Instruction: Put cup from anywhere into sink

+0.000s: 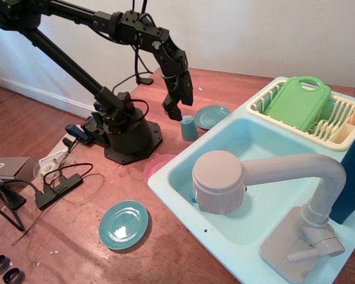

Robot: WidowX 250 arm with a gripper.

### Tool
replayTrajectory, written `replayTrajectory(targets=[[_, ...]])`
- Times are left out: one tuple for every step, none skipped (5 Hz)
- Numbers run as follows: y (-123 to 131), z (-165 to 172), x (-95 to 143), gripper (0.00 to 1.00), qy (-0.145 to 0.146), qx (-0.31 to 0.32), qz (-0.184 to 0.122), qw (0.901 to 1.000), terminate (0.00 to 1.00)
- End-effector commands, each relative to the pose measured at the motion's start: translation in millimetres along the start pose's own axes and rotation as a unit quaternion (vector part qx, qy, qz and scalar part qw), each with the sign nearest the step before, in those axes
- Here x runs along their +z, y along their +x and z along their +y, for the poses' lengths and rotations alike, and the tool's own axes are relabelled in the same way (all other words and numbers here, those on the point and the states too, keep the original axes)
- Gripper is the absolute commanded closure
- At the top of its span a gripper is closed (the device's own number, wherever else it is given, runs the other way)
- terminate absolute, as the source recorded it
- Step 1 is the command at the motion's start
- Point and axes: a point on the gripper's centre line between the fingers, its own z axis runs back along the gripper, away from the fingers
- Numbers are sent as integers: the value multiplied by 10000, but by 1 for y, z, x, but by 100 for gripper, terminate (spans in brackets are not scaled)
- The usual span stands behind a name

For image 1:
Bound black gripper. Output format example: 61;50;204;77
151;28;193;120

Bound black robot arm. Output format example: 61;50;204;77
0;1;193;164

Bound teal plate near sink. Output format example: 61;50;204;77
194;105;231;130

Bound teal plastic cup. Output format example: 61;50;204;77
180;115;198;141

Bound pink plate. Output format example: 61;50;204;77
143;154;176;184

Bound blue table clamp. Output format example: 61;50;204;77
65;124;92;144

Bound green cutting board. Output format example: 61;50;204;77
264;76;331;132

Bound teal plate front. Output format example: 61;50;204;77
98;200;149;250

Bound clear plastic bag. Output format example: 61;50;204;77
33;150;75;183

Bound cream dish rack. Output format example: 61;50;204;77
246;77;355;151

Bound black usb hub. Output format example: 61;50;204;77
35;173;83;211

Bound grey box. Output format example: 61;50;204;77
0;157;36;181

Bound grey toy faucet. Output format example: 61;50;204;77
192;150;346;283

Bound black power plug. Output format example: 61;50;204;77
2;190;26;210

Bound black strap ring right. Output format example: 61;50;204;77
2;267;25;283

